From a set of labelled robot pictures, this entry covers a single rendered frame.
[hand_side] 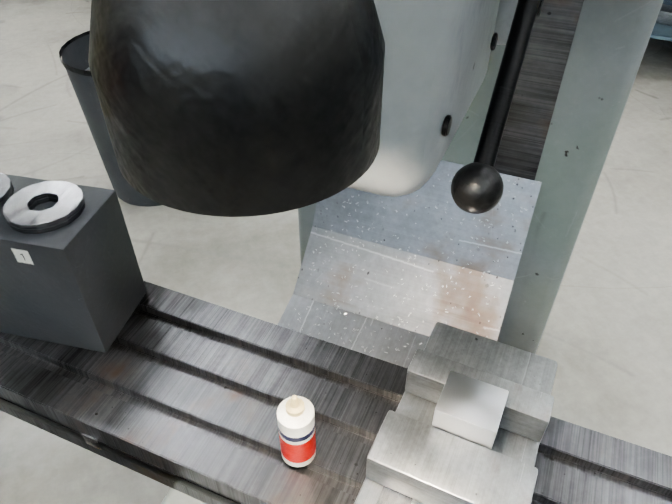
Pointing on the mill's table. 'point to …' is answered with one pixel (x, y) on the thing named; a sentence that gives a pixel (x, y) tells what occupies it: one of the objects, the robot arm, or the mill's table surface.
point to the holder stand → (65, 263)
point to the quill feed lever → (495, 121)
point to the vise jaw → (445, 466)
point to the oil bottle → (297, 431)
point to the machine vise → (435, 362)
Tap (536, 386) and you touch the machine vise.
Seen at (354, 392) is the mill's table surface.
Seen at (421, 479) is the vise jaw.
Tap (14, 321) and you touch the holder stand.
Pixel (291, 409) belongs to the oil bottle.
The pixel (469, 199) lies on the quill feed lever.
